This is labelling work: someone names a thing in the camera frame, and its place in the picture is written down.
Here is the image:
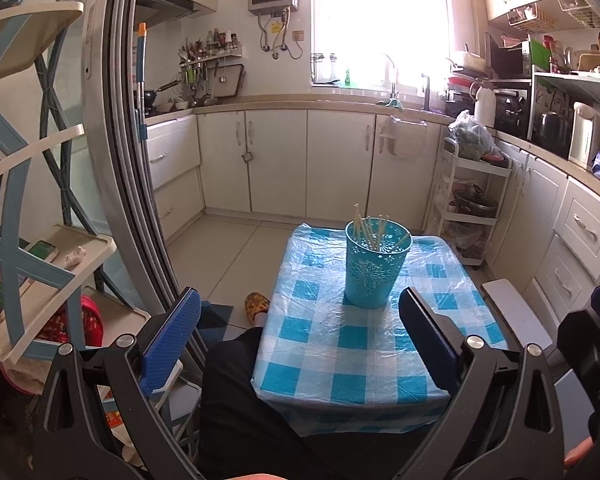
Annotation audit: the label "teal perforated plastic basket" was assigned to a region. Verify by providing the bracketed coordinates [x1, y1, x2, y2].
[344, 216, 413, 309]

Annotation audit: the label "dark pot in cart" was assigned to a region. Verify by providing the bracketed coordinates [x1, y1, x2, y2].
[452, 187, 498, 218]

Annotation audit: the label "metal faucet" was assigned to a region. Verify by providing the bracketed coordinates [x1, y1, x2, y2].
[382, 52, 401, 101]

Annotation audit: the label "steel pot on counter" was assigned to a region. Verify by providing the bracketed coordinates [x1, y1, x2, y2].
[537, 112, 573, 153]

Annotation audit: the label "range hood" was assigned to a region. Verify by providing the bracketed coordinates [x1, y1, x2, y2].
[135, 0, 218, 23]

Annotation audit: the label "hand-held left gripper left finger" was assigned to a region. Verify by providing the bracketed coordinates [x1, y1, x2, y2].
[32, 286, 203, 480]

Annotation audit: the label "white thermos jug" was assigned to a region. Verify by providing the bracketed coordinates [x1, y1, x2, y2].
[472, 82, 497, 128]

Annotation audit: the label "bundle of wooden chopsticks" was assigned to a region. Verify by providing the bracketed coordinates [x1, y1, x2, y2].
[354, 203, 406, 253]

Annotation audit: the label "smartphone with dark case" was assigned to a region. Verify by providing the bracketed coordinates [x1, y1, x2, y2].
[0, 275, 36, 317]

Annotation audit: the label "white bench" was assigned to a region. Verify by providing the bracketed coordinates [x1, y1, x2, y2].
[481, 278, 556, 353]

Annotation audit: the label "blue white checked tablecloth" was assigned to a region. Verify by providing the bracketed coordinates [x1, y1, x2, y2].
[251, 222, 511, 436]

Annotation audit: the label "cream drawer cabinet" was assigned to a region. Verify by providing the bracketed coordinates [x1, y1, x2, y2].
[145, 115, 206, 248]

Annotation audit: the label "green cutting board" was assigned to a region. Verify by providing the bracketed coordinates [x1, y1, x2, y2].
[530, 40, 551, 73]

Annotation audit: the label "blue dustpan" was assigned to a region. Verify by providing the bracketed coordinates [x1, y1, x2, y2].
[200, 301, 237, 332]

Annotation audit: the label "red patterned bag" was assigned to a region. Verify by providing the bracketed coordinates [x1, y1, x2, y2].
[37, 295, 105, 348]

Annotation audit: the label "black hanging tray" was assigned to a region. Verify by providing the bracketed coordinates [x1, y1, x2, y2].
[212, 63, 246, 98]

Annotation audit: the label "person's right hand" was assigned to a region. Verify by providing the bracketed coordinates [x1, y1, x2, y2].
[564, 437, 595, 470]

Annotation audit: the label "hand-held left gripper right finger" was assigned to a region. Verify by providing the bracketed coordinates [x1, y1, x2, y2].
[395, 286, 566, 480]

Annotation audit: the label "blue white shelf rack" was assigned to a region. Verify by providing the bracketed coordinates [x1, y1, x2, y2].
[0, 2, 153, 366]

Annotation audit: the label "kitchen window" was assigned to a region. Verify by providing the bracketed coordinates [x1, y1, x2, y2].
[310, 0, 456, 88]

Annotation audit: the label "yellow patterned slipper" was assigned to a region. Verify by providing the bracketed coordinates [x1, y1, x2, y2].
[244, 291, 272, 322]

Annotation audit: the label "white wire basket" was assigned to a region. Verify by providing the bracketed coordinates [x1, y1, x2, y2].
[555, 0, 600, 28]

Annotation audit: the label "microwave oven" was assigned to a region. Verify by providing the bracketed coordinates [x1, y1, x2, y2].
[487, 40, 533, 80]

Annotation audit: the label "stack of bowls and lids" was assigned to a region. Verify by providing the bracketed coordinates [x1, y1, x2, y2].
[447, 51, 488, 111]

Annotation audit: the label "cream base cabinets with doors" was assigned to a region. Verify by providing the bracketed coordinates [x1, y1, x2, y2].
[195, 107, 443, 233]

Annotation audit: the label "white hanging door bin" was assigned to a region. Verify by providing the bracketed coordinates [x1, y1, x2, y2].
[387, 115, 428, 161]

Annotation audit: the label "cream counter cabinet with drawers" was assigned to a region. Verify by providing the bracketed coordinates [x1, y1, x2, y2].
[490, 135, 600, 321]

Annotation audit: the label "black toaster oven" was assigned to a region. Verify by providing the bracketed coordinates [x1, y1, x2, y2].
[492, 87, 533, 138]

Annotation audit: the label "black wok with handle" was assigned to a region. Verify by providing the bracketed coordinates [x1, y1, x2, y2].
[142, 80, 181, 109]

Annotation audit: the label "wall utensil rack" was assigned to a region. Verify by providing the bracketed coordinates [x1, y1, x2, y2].
[177, 27, 243, 106]

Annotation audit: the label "white counter shelf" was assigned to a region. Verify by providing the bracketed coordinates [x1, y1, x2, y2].
[527, 70, 600, 158]

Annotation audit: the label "blue broom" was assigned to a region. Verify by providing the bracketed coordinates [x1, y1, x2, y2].
[132, 22, 151, 146]

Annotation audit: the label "smartphone with green screen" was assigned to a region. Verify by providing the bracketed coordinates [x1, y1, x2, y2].
[27, 240, 61, 264]

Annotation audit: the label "white rolling cart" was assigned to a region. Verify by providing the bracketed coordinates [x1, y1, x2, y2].
[437, 135, 513, 268]

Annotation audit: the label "white electric kettle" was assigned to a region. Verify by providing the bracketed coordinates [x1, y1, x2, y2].
[569, 102, 600, 168]

